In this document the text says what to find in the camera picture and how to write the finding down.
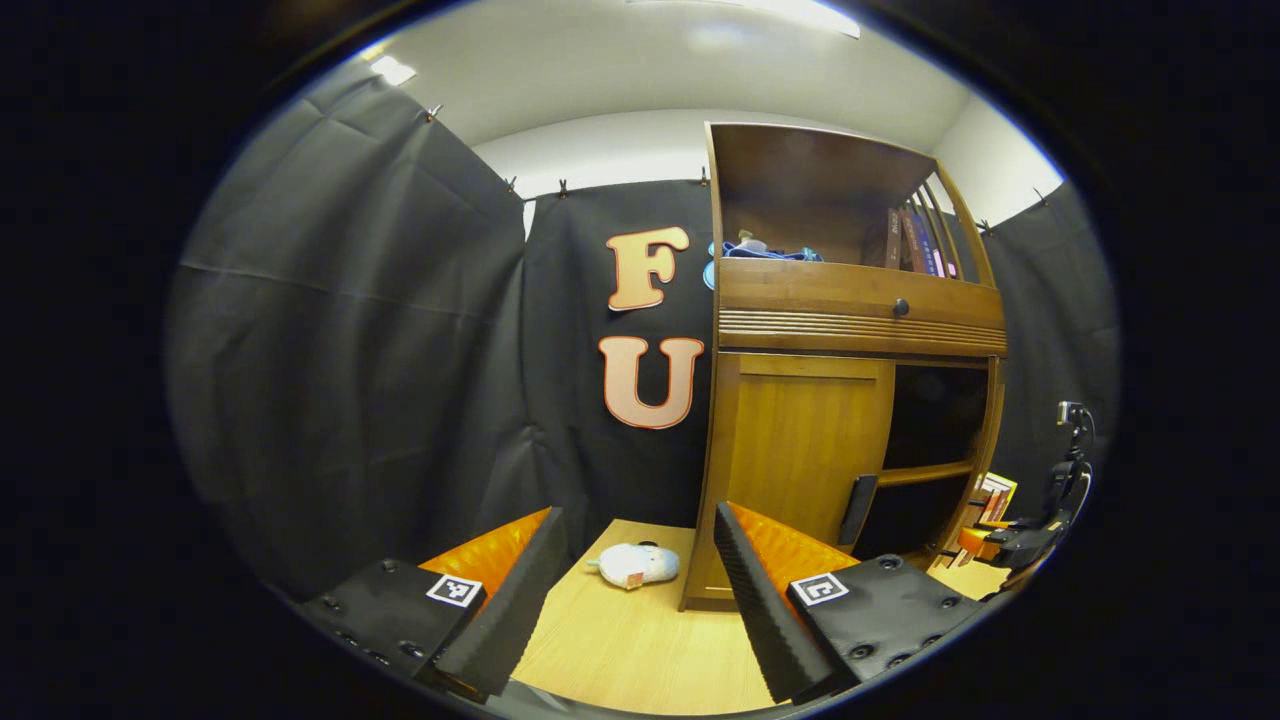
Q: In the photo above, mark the small clear bottle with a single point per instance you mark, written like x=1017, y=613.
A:
x=752, y=241

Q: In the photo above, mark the stack of thin books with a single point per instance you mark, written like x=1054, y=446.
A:
x=995, y=498

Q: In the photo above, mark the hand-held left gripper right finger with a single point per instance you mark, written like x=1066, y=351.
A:
x=760, y=600

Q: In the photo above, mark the wooden double-door shoe cabinet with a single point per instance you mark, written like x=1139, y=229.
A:
x=800, y=180

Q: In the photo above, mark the inner wooden shelf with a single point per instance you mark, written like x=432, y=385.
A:
x=925, y=472

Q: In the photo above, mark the blue cloth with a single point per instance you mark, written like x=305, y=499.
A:
x=770, y=253

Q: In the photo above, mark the small ceiling light panel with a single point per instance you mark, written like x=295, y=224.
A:
x=393, y=70

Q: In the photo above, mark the blue book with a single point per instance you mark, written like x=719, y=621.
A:
x=928, y=248

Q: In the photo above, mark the white plush slipper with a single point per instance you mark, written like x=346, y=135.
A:
x=635, y=565

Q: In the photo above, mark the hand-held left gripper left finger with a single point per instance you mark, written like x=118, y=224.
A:
x=510, y=600

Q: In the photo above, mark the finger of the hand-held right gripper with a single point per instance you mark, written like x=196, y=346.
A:
x=978, y=543

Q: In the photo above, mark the pink book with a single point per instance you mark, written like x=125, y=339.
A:
x=949, y=266

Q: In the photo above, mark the black backdrop cloth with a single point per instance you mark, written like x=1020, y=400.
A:
x=330, y=350

